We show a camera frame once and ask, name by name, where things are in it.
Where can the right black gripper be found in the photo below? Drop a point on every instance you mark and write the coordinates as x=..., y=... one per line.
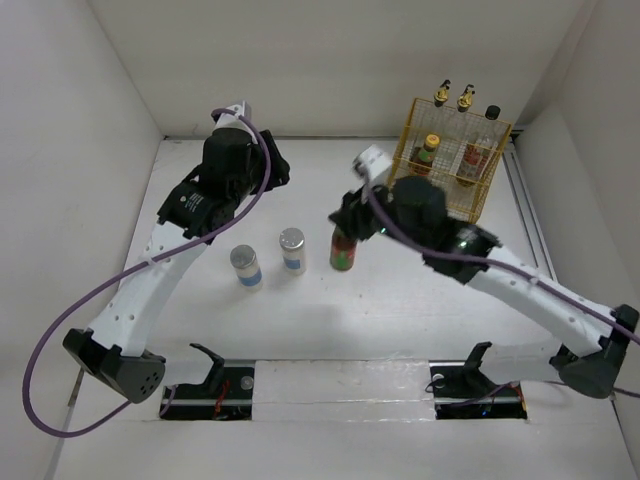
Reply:
x=352, y=215

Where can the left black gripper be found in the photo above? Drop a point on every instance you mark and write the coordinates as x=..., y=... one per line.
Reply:
x=278, y=167

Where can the yellow cap sauce bottle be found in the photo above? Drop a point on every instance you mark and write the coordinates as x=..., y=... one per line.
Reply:
x=343, y=250
x=423, y=157

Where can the blue label shaker jar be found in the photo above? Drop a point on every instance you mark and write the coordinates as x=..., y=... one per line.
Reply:
x=292, y=244

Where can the red label clear bottle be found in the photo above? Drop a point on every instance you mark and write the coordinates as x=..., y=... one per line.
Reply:
x=478, y=149

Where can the dark liquid square bottle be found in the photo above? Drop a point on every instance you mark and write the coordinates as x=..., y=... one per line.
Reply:
x=441, y=95

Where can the clear square oil bottle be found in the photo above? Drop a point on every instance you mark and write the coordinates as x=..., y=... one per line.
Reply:
x=465, y=100

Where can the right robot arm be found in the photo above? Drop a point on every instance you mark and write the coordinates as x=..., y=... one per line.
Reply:
x=589, y=341

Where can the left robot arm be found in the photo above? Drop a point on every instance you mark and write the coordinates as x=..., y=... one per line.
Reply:
x=112, y=349

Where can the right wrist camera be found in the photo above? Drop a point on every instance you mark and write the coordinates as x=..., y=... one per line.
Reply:
x=373, y=165

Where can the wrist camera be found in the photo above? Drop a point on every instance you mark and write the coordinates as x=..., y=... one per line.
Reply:
x=228, y=117
x=373, y=165

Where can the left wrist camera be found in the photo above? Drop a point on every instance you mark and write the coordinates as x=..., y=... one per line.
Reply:
x=228, y=117

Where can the yellow wire rack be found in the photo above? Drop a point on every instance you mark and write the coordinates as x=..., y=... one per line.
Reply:
x=424, y=118

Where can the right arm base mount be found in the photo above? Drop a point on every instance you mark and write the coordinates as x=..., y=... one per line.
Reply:
x=461, y=392

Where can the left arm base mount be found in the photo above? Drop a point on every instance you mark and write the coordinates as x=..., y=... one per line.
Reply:
x=225, y=394

